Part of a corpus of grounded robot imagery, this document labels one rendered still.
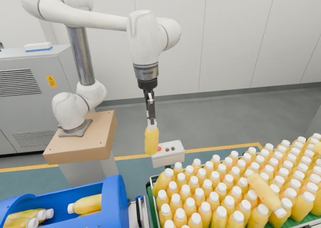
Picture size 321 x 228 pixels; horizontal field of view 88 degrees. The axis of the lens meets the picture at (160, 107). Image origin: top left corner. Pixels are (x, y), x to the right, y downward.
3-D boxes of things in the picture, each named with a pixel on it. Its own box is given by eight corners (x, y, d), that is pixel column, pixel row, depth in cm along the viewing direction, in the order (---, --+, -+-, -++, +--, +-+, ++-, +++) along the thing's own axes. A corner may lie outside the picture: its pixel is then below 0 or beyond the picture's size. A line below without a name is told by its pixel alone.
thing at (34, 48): (31, 50, 194) (27, 43, 190) (53, 48, 199) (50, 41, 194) (26, 53, 184) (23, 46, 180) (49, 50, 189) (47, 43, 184)
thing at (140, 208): (138, 211, 87) (135, 199, 81) (143, 211, 88) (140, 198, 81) (140, 233, 79) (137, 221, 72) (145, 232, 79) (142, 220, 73)
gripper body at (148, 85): (135, 73, 64) (138, 94, 69) (137, 82, 57) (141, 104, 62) (155, 71, 65) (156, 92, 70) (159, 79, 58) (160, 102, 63)
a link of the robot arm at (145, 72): (133, 67, 54) (135, 83, 57) (160, 63, 55) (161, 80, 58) (131, 59, 61) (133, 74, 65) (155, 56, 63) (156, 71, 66)
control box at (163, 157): (150, 156, 109) (149, 145, 104) (179, 150, 112) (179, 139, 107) (153, 168, 101) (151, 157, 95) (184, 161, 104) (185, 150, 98)
